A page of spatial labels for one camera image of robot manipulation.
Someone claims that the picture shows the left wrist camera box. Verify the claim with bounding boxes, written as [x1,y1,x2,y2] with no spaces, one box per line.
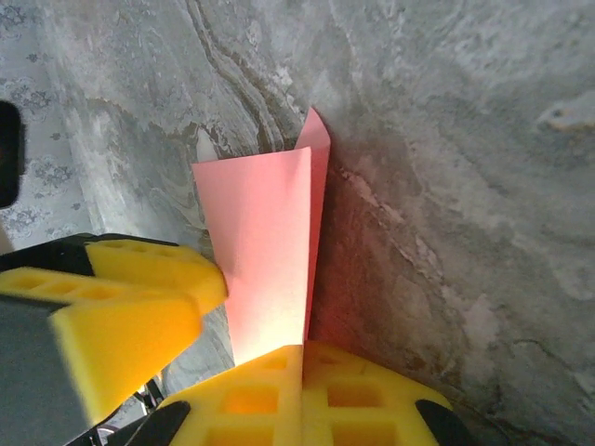
[0,99,23,209]

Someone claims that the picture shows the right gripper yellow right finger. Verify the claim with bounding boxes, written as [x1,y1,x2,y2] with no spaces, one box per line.
[302,340,475,446]

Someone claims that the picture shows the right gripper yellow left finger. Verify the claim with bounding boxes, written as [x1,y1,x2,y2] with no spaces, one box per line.
[104,344,304,446]

